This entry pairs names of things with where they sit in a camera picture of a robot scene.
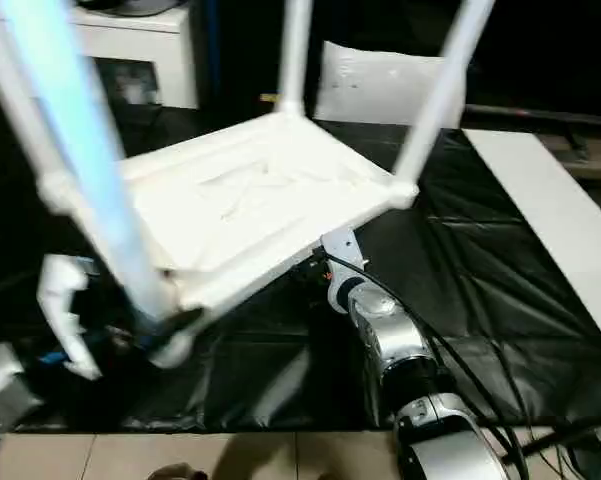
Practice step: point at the black work mat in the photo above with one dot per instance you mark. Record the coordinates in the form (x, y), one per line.
(330, 350)

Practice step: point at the small tan label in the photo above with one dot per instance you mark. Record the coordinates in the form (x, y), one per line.
(269, 97)

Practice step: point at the black tall cabinet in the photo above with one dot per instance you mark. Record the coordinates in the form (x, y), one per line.
(240, 50)

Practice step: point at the white printed jar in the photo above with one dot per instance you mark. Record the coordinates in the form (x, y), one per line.
(130, 82)

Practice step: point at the white flat board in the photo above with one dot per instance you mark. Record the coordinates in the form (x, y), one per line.
(545, 210)

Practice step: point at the black bar red light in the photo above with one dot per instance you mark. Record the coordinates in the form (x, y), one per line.
(540, 114)

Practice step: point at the white glass-door cabinet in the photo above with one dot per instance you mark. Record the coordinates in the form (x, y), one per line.
(130, 35)

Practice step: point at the black tripod leg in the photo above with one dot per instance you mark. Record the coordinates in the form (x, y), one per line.
(570, 435)

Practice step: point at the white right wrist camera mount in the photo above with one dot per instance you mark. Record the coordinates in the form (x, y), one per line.
(342, 250)

